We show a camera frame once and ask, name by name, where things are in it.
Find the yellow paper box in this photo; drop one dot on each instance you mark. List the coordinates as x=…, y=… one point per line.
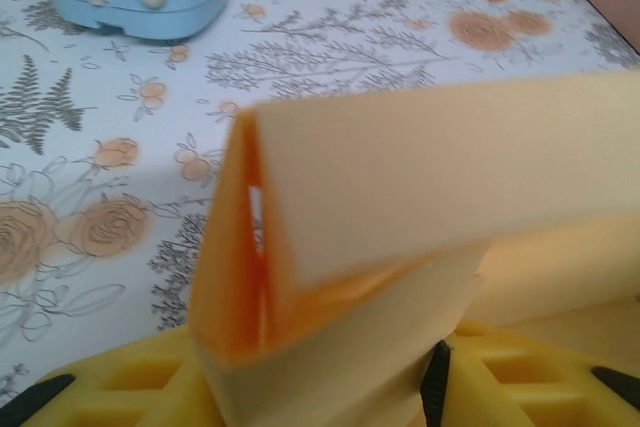
x=400, y=187

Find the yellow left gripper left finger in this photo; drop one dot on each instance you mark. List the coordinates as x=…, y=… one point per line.
x=125, y=387

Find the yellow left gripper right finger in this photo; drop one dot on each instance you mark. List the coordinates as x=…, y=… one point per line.
x=525, y=387

